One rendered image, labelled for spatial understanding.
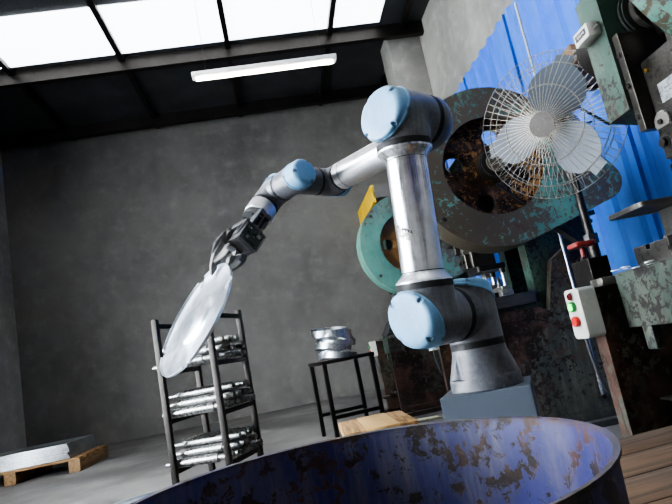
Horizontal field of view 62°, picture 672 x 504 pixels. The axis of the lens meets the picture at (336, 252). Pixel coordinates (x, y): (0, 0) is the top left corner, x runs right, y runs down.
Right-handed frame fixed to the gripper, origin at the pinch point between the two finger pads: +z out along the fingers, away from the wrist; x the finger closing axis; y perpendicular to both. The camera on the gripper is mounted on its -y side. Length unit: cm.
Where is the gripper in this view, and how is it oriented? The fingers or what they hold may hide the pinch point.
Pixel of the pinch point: (214, 273)
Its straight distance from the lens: 139.5
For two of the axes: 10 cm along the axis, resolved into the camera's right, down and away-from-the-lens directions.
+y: 6.8, -2.6, -6.8
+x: 6.3, 6.8, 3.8
